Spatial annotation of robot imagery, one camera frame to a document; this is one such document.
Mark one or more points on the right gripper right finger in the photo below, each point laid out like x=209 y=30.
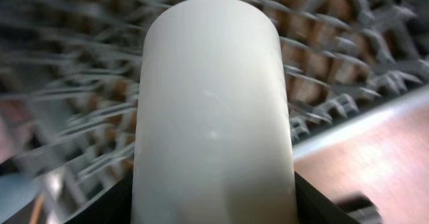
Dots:
x=314 y=208

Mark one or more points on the white cup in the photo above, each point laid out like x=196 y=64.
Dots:
x=213 y=140

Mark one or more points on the grey dishwasher rack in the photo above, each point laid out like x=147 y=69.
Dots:
x=75 y=63

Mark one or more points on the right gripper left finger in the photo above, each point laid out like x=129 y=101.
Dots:
x=113 y=207

